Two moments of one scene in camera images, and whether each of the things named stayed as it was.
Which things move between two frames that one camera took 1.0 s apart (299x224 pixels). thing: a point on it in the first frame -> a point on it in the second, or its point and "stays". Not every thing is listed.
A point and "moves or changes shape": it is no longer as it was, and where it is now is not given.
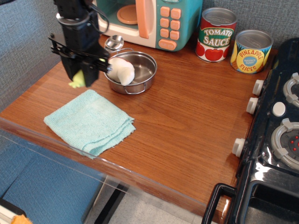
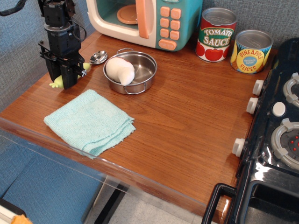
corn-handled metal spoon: (112, 43) moves or changes shape
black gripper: (80, 40) -> (64, 45)
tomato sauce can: (216, 34) stays
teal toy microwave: (170, 25) stays
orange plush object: (20, 219) stays
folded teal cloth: (90, 123) stays
